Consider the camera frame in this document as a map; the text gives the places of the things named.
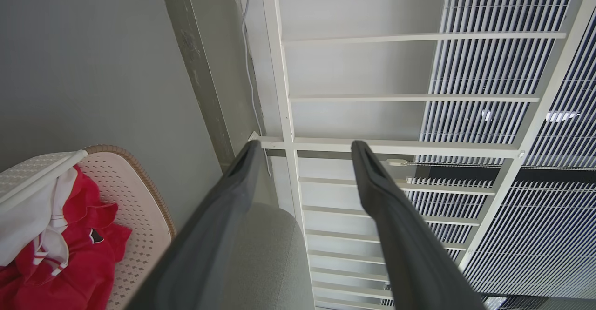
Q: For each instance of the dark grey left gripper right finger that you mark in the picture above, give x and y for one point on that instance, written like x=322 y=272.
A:
x=409 y=254

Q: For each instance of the white window blinds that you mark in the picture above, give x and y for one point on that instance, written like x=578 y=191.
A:
x=549 y=235

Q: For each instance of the white garment with red stripes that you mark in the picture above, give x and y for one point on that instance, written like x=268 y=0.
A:
x=23 y=226

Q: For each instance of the white perforated laundry basket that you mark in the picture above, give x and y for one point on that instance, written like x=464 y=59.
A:
x=139 y=217

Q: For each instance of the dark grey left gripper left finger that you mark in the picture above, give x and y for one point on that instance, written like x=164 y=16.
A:
x=205 y=245

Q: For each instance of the grey fabric sofa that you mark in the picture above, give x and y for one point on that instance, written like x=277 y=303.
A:
x=274 y=263

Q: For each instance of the white metal railing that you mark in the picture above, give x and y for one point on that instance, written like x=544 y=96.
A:
x=372 y=146

